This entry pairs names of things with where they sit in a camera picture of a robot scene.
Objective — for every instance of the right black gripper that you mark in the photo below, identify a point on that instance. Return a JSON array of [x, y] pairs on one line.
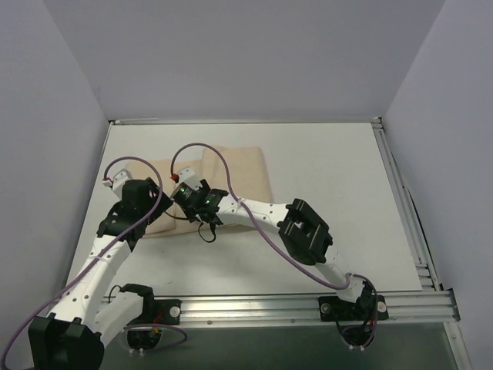
[[182, 206]]

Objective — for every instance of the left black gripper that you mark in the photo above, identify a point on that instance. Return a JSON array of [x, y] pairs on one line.
[[155, 202]]

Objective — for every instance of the beige cloth wrap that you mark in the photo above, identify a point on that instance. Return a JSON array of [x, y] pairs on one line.
[[249, 178]]

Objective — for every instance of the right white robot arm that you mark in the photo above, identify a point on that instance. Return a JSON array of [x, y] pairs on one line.
[[305, 236]]

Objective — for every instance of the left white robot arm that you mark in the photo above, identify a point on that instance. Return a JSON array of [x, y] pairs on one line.
[[74, 334]]

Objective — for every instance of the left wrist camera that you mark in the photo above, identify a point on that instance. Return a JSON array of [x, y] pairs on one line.
[[117, 179]]

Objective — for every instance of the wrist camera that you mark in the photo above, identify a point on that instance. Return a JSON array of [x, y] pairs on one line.
[[186, 175], [117, 179]]

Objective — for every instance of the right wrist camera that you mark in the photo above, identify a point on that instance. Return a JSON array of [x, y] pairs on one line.
[[186, 175]]

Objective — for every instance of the back aluminium rail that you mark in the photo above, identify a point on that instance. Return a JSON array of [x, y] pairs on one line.
[[144, 121]]

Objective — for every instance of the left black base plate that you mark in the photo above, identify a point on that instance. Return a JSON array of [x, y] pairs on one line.
[[167, 311]]

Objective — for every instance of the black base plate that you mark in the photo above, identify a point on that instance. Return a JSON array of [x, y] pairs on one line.
[[167, 311], [333, 309]]

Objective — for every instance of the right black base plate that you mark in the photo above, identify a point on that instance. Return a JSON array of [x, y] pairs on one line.
[[333, 309]]

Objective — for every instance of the front aluminium rail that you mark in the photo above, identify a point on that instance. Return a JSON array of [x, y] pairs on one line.
[[288, 310]]

